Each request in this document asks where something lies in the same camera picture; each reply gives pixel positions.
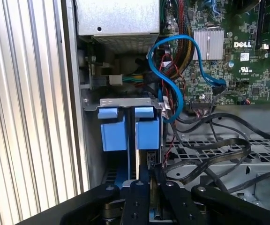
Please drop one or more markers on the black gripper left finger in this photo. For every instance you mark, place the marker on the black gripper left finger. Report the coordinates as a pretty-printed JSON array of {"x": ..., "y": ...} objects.
[{"x": 137, "y": 204}]

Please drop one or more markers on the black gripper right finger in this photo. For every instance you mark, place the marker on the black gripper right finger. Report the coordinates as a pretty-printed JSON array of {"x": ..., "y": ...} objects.
[{"x": 179, "y": 204}]

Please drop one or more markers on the hard disk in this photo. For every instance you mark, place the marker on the hard disk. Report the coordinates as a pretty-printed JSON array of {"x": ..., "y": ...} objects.
[{"x": 114, "y": 136}]

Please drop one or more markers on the metal disk bay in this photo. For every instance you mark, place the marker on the metal disk bay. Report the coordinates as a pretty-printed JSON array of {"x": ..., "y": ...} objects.
[{"x": 125, "y": 102}]

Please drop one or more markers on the black RAM slot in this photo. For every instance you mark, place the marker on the black RAM slot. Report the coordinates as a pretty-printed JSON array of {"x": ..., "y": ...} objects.
[{"x": 262, "y": 23}]

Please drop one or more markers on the grey metal PC case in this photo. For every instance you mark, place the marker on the grey metal PC case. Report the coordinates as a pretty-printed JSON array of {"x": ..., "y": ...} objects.
[{"x": 254, "y": 168}]

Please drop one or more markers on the white power connector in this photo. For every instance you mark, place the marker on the white power connector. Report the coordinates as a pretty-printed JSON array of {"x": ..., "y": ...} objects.
[{"x": 115, "y": 79}]

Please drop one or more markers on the green Dell motherboard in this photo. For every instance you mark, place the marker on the green Dell motherboard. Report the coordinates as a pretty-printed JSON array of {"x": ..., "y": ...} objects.
[{"x": 254, "y": 77}]

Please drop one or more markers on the silver ribbed heat sink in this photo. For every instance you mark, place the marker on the silver ribbed heat sink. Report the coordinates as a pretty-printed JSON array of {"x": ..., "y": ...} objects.
[{"x": 207, "y": 44}]

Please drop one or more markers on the grey metal power supply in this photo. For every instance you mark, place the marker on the grey metal power supply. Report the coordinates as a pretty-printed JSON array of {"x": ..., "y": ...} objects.
[{"x": 116, "y": 18}]

